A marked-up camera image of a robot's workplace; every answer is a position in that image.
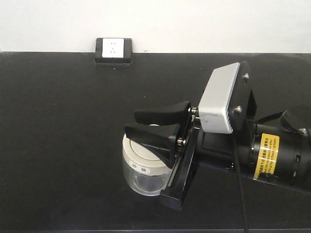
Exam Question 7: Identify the black white power socket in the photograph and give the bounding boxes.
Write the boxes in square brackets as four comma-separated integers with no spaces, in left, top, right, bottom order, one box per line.
[94,38,134,65]

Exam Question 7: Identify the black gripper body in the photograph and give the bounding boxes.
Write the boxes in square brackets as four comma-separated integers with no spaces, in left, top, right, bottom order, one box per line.
[160,104,257,210]

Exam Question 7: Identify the glass jar with white lid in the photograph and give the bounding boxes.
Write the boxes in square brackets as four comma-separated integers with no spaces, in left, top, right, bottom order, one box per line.
[122,133,173,197]

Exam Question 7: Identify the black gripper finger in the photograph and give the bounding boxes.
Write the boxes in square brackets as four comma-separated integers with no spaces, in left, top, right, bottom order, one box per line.
[134,101,191,125]
[125,123,180,168]

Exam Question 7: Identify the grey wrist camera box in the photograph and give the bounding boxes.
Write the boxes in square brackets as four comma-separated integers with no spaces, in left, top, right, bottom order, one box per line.
[198,63,240,134]

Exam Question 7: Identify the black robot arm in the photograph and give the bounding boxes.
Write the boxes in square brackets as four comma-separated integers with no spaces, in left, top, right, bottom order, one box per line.
[122,101,311,210]

